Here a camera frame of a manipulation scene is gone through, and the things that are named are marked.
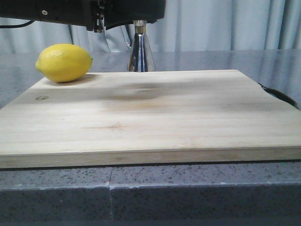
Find steel double jigger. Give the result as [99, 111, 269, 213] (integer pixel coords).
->
[127, 20, 155, 72]

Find grey curtain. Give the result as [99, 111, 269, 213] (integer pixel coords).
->
[0, 0, 301, 54]

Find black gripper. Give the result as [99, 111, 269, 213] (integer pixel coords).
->
[0, 0, 166, 32]

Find yellow lemon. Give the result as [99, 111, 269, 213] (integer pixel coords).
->
[35, 43, 93, 82]

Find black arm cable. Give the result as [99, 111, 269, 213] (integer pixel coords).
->
[0, 19, 35, 29]

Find light wooden cutting board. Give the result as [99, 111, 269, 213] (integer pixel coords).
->
[0, 70, 301, 168]

